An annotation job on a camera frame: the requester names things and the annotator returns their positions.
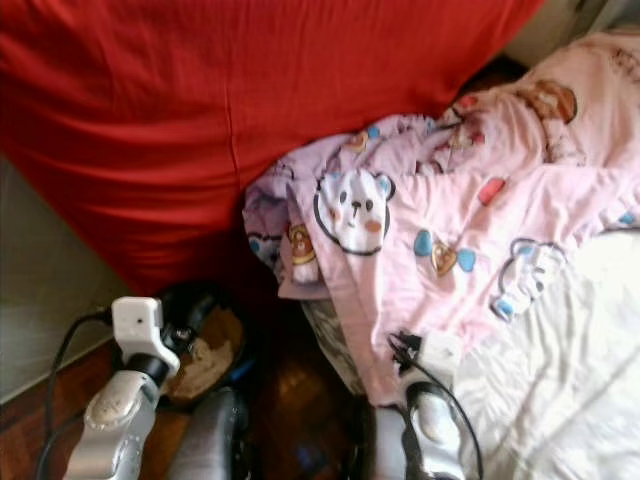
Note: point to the black round waste bin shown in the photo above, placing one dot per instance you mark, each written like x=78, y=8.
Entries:
x=190, y=290

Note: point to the green white quilted mattress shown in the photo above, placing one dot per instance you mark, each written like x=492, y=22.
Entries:
x=40, y=290

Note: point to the pink cartoon print blanket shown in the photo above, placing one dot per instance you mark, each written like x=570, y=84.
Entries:
x=460, y=200

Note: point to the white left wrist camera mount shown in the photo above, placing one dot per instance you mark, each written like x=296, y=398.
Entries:
x=135, y=322

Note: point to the grey right robot leg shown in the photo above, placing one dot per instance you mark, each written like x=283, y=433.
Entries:
x=385, y=455

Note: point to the large red fabric cushion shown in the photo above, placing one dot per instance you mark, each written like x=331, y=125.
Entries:
x=240, y=100

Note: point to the brown cardboard box piece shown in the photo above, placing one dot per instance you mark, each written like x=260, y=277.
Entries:
x=210, y=360

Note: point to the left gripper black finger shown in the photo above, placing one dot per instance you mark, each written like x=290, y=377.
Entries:
x=197, y=314

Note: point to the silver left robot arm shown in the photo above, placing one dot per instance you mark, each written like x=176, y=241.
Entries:
x=115, y=425

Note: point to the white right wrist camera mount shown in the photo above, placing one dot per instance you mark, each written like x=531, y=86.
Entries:
x=440, y=350

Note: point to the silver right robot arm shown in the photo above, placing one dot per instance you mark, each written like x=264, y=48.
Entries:
x=435, y=435

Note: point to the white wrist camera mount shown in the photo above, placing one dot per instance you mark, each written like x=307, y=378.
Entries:
x=440, y=350
x=135, y=322

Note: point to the grey left robot leg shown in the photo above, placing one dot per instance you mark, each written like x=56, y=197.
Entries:
x=205, y=445

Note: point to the grey robot leg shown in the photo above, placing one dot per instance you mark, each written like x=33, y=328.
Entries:
x=205, y=445
x=385, y=455

